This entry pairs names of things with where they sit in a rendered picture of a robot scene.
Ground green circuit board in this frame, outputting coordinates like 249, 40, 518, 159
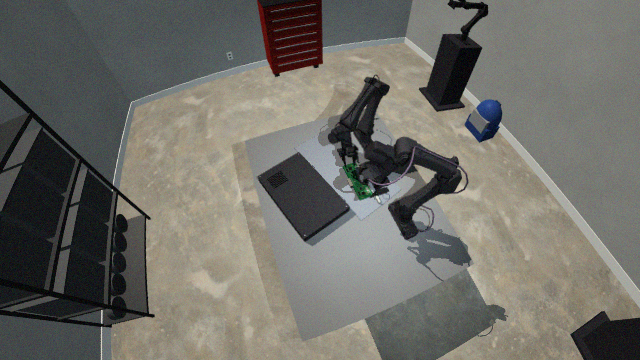
342, 160, 381, 204

